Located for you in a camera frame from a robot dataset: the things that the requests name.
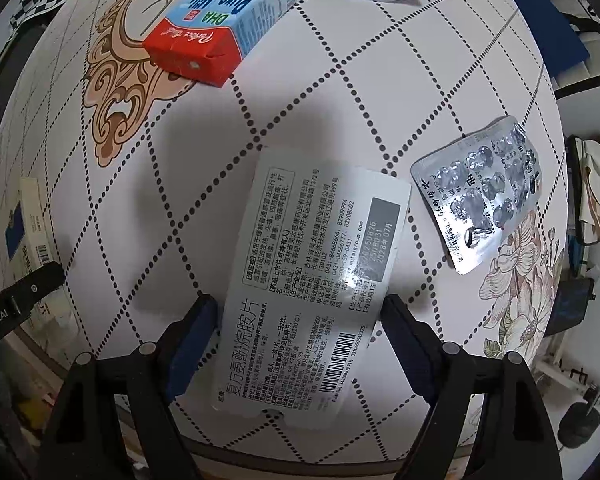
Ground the silver pill blister pack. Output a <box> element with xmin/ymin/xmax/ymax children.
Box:
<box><xmin>410</xmin><ymin>115</ymin><xmax>545</xmax><ymax>276</ymax></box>

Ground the patterned white tablecloth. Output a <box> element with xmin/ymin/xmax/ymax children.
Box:
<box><xmin>0</xmin><ymin>0</ymin><xmax>570</xmax><ymax>461</ymax></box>

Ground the black round stand base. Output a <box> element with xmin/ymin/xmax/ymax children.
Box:
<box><xmin>557</xmin><ymin>402</ymin><xmax>600</xmax><ymax>452</ymax></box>

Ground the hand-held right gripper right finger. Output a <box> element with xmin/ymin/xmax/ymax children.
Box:
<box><xmin>380</xmin><ymin>294</ymin><xmax>566</xmax><ymax>480</ymax></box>

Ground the white box with blue label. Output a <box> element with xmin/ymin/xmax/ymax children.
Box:
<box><xmin>2</xmin><ymin>177</ymin><xmax>62</xmax><ymax>281</ymax></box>

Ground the red and blue milk carton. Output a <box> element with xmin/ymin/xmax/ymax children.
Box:
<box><xmin>142</xmin><ymin>0</ymin><xmax>299</xmax><ymax>88</ymax></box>

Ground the white medicine box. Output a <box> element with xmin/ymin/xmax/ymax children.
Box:
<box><xmin>210</xmin><ymin>146</ymin><xmax>413</xmax><ymax>433</ymax></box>

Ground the blue chair back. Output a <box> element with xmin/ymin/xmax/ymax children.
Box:
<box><xmin>489</xmin><ymin>0</ymin><xmax>592</xmax><ymax>67</ymax></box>

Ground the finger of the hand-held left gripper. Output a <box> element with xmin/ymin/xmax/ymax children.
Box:
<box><xmin>2</xmin><ymin>260</ymin><xmax>67</xmax><ymax>315</ymax></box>

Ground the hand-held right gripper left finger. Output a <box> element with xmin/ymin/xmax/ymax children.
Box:
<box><xmin>40</xmin><ymin>294</ymin><xmax>220</xmax><ymax>480</ymax></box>

